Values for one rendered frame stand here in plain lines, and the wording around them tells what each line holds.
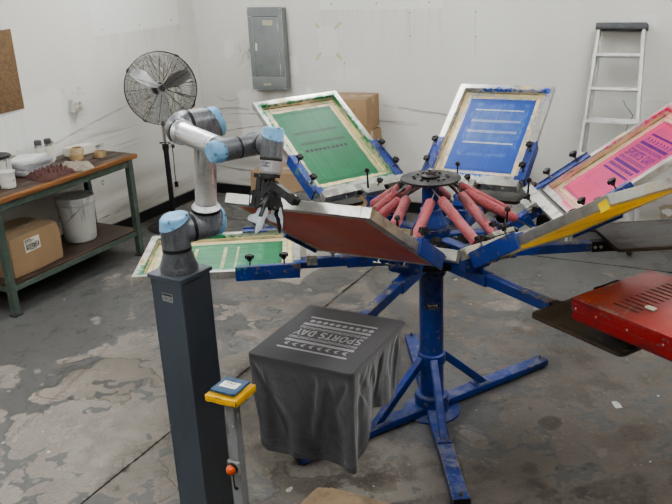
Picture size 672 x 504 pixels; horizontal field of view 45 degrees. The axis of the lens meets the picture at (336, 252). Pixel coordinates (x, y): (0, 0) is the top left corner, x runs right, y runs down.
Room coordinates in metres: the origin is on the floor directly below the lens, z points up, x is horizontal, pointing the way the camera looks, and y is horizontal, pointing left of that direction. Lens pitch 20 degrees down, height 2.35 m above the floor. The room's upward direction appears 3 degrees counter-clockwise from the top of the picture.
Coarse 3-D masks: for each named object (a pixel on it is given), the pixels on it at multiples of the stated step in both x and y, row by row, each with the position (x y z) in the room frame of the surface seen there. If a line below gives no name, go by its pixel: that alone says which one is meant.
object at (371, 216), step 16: (240, 208) 2.89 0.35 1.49; (288, 208) 2.73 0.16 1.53; (304, 208) 2.70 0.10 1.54; (320, 208) 2.67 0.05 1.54; (336, 208) 2.65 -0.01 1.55; (352, 208) 2.62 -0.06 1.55; (368, 208) 2.60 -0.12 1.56; (272, 224) 3.06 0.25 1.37; (384, 224) 2.68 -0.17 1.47; (400, 240) 2.81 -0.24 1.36; (416, 240) 2.93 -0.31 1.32; (368, 256) 3.29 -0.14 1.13
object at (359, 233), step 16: (320, 224) 2.85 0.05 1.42; (336, 224) 2.79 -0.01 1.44; (352, 224) 2.73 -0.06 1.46; (368, 224) 2.67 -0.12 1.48; (352, 240) 3.02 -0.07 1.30; (368, 240) 2.94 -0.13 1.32; (384, 240) 2.88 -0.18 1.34; (384, 256) 3.20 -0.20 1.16; (400, 256) 3.12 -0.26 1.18; (416, 256) 3.04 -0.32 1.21
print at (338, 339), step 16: (320, 320) 3.04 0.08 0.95; (336, 320) 3.03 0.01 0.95; (288, 336) 2.90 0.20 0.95; (304, 336) 2.90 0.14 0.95; (320, 336) 2.89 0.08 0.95; (336, 336) 2.88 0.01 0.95; (352, 336) 2.88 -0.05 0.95; (368, 336) 2.87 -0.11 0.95; (320, 352) 2.75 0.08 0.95; (336, 352) 2.75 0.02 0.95; (352, 352) 2.74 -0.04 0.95
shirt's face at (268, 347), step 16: (304, 320) 3.05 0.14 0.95; (352, 320) 3.03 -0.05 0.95; (368, 320) 3.02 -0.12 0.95; (384, 320) 3.01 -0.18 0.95; (400, 320) 3.00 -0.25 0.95; (272, 336) 2.91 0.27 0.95; (384, 336) 2.86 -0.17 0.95; (256, 352) 2.78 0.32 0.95; (272, 352) 2.77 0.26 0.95; (288, 352) 2.77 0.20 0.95; (304, 352) 2.76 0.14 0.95; (368, 352) 2.74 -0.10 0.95; (336, 368) 2.62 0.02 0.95; (352, 368) 2.62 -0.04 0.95
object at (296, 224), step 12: (288, 216) 2.84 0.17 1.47; (300, 216) 2.79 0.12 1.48; (288, 228) 3.07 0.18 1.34; (300, 228) 3.01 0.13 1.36; (312, 228) 2.96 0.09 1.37; (324, 228) 2.91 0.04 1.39; (312, 240) 3.21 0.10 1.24; (324, 240) 3.15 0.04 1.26; (336, 240) 3.09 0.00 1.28; (348, 252) 3.30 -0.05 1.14; (360, 252) 3.24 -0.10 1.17
